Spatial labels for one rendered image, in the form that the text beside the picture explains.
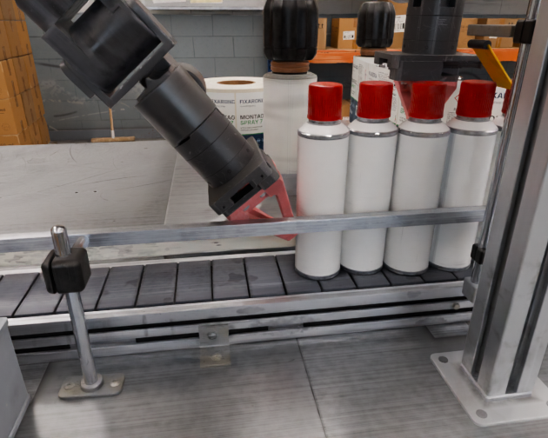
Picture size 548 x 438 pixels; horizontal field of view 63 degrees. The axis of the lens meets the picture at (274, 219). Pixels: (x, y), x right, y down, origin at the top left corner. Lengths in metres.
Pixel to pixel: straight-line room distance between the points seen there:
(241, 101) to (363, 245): 0.45
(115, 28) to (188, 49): 4.43
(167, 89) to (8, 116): 3.34
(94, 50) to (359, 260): 0.33
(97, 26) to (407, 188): 0.32
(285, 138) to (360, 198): 0.26
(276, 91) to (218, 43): 4.14
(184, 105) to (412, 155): 0.23
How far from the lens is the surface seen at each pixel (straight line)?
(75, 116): 5.11
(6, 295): 0.54
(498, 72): 0.49
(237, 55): 4.83
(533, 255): 0.39
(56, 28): 0.41
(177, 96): 0.41
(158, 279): 0.51
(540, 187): 0.36
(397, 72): 0.50
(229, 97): 0.86
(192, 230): 0.43
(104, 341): 0.49
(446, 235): 0.52
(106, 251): 0.53
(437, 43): 0.52
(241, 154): 0.42
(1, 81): 3.69
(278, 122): 0.70
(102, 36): 0.41
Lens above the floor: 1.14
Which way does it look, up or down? 24 degrees down
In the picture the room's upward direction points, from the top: straight up
